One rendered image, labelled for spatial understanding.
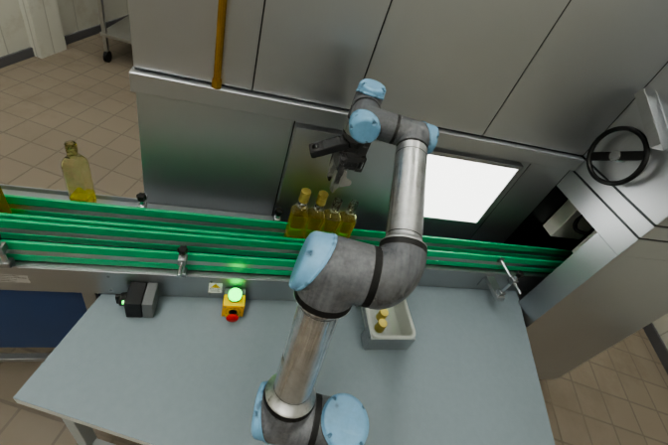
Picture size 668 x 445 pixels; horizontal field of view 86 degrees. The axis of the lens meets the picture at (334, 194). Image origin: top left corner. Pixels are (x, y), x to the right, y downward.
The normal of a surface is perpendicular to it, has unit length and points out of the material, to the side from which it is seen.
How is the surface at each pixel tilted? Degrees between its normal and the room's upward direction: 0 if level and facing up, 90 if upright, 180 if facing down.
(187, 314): 0
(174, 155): 90
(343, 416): 7
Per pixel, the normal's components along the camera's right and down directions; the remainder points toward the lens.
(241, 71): 0.13, 0.68
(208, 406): 0.28, -0.72
